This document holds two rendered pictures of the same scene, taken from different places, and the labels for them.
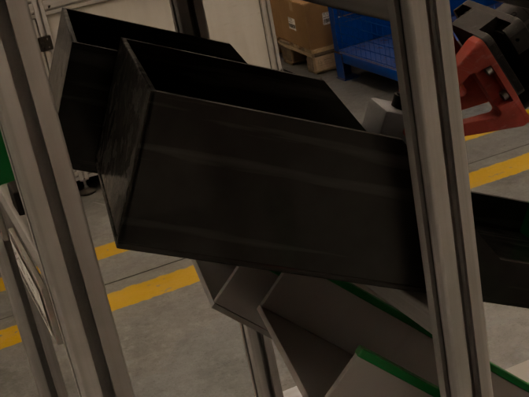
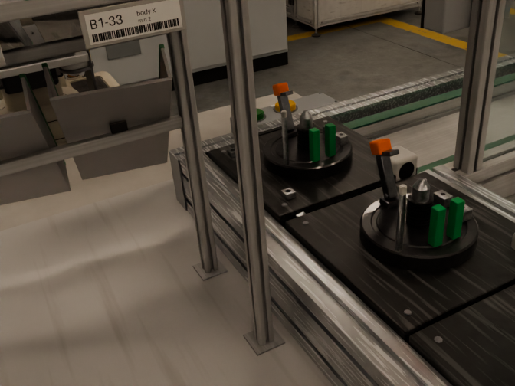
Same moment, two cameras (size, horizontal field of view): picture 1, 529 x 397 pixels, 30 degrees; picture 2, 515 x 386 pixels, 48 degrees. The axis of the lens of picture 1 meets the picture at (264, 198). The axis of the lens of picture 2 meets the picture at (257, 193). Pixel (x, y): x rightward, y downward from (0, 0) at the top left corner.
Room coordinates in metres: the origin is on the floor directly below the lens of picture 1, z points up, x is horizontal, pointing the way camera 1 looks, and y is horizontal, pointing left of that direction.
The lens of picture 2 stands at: (0.41, 0.61, 1.40)
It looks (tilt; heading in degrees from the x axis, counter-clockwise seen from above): 31 degrees down; 264
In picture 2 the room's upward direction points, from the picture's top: 5 degrees counter-clockwise
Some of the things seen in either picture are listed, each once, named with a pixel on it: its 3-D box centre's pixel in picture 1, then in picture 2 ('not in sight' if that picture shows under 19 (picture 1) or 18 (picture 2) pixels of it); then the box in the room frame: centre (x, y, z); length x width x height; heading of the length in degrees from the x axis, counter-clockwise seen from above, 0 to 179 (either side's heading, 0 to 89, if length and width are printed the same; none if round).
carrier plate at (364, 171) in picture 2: not in sight; (307, 163); (0.24, -0.18, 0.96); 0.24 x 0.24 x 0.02; 19
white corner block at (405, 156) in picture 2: not in sight; (396, 165); (0.11, -0.12, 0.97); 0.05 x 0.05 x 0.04; 19
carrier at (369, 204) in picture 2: not in sight; (420, 207); (0.15, 0.06, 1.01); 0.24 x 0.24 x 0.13; 19
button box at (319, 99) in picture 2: not in sight; (286, 122); (0.23, -0.42, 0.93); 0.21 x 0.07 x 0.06; 19
